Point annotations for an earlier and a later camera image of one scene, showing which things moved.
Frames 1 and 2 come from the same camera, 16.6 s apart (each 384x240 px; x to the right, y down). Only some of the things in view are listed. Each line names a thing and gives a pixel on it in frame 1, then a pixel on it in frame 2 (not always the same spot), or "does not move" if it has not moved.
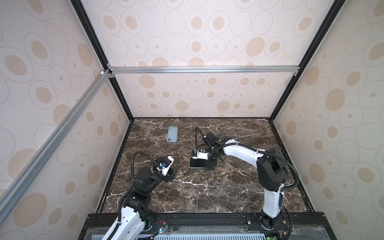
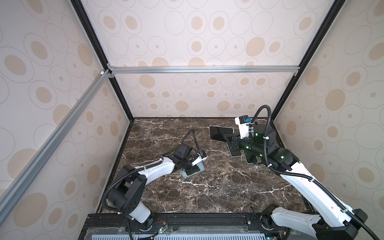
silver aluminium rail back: [201, 69] does not move
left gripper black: [167, 178] → [188, 156]
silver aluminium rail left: [48, 148] does not move
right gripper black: [207, 164] → [235, 136]
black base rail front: [214, 226] does not move
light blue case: [172, 134] → [201, 165]
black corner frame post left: [80, 9] does not move
